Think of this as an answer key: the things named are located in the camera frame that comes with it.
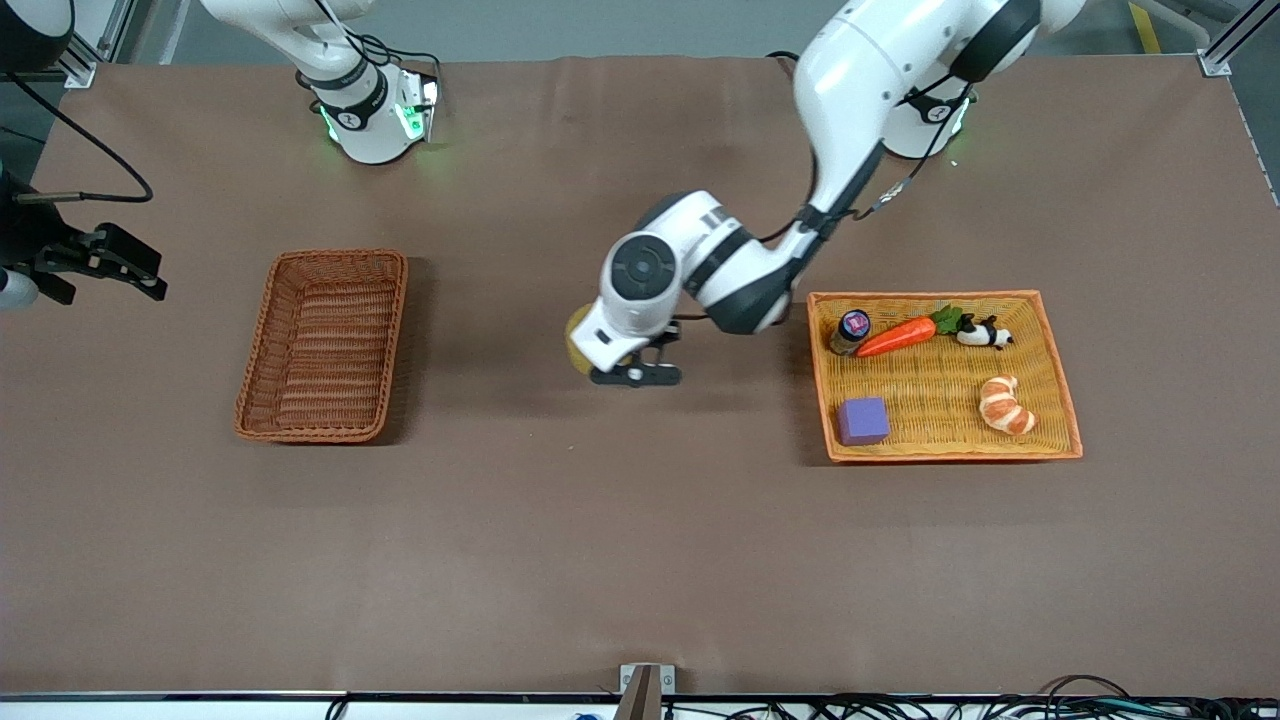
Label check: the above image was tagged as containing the brown table cover mat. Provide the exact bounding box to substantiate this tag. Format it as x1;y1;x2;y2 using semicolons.
0;55;1280;698

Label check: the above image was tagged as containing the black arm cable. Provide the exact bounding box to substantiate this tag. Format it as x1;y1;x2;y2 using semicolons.
757;50;979;246
0;72;154;204

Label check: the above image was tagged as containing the brown deep wicker basket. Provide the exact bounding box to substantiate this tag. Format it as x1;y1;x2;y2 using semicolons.
234;249;409;444

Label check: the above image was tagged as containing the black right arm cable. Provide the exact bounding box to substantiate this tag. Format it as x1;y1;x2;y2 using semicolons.
0;72;154;204

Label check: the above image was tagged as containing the orange toy carrot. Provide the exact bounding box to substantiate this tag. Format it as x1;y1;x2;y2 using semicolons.
855;305;963;359

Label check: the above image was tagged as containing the white table edge rail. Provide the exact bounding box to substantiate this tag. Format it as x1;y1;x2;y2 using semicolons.
0;693;1280;720

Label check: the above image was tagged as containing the purple foam cube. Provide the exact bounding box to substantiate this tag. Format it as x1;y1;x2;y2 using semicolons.
836;396;892;447

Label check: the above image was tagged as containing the small dark-lidded jar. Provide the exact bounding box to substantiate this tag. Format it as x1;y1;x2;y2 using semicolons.
828;309;873;357

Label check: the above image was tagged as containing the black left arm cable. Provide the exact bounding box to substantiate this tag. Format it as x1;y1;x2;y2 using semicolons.
757;50;979;246

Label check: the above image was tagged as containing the yellow transparent tape roll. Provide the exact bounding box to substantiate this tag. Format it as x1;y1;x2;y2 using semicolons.
565;306;637;379

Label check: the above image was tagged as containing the black cable bundle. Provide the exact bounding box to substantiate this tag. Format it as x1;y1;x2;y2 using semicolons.
660;675;1280;720

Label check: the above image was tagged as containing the toy croissant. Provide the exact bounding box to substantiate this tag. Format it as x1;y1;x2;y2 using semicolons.
978;375;1038;437

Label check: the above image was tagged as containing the orange flat wicker tray basket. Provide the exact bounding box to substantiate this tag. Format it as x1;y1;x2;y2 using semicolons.
806;290;1084;463

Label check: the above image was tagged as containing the aluminium frame post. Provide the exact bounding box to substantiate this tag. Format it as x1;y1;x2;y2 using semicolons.
1195;0;1280;78
55;0;136;89

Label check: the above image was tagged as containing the small panda figure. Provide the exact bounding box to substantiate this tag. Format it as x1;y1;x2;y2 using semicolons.
955;314;1015;351

